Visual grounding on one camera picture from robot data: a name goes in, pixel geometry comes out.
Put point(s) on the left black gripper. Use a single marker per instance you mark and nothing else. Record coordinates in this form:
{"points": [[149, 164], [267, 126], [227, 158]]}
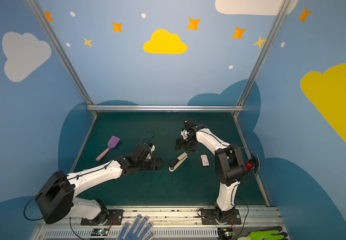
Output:
{"points": [[148, 162]]}

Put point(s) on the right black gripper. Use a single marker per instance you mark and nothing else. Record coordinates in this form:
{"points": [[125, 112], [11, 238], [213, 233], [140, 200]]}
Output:
{"points": [[186, 144]]}

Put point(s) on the beige black stapler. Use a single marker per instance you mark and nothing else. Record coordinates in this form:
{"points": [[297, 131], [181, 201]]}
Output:
{"points": [[177, 162]]}

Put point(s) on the red white staple box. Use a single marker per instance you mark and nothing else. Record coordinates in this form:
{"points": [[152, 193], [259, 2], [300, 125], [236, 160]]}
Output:
{"points": [[204, 160]]}

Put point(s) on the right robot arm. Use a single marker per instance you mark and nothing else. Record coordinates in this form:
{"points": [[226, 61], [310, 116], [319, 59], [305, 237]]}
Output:
{"points": [[230, 165]]}

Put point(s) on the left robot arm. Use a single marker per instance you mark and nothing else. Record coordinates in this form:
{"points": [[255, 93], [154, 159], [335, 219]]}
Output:
{"points": [[58, 199]]}

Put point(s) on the purple pink spatula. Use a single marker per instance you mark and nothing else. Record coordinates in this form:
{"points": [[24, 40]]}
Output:
{"points": [[112, 143]]}

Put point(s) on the blue dotted work glove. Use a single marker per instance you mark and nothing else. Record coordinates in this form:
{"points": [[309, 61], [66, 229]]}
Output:
{"points": [[140, 229]]}

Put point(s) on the left controller board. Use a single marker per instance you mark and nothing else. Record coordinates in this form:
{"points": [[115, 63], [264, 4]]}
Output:
{"points": [[100, 232]]}

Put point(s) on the controller board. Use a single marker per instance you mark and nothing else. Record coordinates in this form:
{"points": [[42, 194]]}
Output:
{"points": [[225, 234], [100, 232]]}

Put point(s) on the right controller board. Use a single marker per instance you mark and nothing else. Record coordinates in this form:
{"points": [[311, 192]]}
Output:
{"points": [[225, 234]]}

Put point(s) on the green black work glove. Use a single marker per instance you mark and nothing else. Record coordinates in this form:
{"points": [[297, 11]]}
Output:
{"points": [[273, 233]]}

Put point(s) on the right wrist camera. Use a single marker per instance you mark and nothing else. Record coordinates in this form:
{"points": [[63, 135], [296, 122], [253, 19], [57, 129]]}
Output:
{"points": [[185, 134]]}

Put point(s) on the aluminium rear frame bar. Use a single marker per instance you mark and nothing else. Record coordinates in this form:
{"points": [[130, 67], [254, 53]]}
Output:
{"points": [[102, 108]]}

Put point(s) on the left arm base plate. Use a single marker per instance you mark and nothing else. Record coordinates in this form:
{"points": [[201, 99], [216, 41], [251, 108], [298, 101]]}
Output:
{"points": [[114, 216]]}

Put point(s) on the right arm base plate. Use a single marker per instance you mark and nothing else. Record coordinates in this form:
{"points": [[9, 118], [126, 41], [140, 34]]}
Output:
{"points": [[218, 217]]}

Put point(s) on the right aluminium frame post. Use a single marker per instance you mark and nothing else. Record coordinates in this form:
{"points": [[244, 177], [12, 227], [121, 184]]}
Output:
{"points": [[270, 38]]}

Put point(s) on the aluminium frame post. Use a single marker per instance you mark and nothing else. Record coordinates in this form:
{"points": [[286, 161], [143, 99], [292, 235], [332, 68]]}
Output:
{"points": [[40, 15], [270, 38]]}

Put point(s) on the left aluminium frame post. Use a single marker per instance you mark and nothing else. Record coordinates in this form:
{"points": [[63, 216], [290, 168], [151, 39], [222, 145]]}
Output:
{"points": [[40, 15]]}

